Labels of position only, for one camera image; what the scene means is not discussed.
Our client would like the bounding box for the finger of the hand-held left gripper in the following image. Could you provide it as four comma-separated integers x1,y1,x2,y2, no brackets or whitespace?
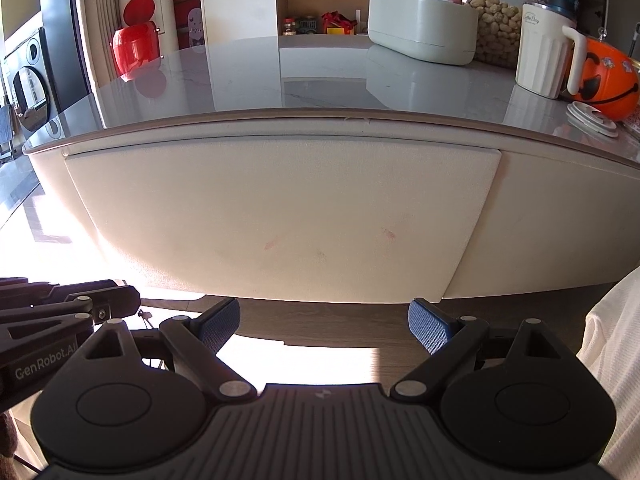
0,276,121,306
0,286,142,351

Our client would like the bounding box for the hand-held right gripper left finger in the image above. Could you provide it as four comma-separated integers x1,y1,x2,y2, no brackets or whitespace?
75,297,255,404

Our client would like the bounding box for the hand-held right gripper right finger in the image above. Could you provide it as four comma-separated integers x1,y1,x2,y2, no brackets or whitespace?
392,298,568,403

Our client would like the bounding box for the wide cream drawer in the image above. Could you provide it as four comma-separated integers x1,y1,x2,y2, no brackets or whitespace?
62,145,502,306

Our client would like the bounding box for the brown fuzzy cloth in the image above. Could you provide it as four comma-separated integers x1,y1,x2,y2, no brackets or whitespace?
0,410,21,466

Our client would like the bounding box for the cream island table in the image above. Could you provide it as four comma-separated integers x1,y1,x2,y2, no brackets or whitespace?
22,35,640,306

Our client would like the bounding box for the narrow cream drawer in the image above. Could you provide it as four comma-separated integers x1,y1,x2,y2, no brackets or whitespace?
442,150,640,301

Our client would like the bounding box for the person's white garment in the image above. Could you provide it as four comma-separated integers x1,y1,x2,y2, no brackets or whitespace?
575,267,640,480

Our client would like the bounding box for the grey washing machine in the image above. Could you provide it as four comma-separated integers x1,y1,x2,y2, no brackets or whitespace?
0,25,63,143

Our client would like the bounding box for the red lidded trash bin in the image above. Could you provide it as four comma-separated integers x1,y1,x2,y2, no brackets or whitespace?
110,0,163,83

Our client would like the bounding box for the white round lid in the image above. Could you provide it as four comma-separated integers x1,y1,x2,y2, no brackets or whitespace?
566,101,621,138

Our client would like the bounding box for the cartoon printed board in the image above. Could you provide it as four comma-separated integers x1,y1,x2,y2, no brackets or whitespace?
187,7,206,47

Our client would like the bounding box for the white ribbed pitcher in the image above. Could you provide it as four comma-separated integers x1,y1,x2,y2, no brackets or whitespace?
515,2,587,100

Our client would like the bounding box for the white oval storage box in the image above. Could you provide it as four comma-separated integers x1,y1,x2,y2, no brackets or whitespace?
367,0,478,66

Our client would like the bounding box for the glass peanut jar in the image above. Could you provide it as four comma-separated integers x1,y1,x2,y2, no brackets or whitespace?
430,0,533,68

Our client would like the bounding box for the orange pumpkin bucket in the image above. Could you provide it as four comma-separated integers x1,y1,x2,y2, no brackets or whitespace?
565,35,640,120

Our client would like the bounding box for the red yellow toy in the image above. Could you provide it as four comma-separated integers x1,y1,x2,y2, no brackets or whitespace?
321,11,358,36

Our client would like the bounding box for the blue lidded cup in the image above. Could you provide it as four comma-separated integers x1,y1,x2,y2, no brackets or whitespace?
545,0,580,21

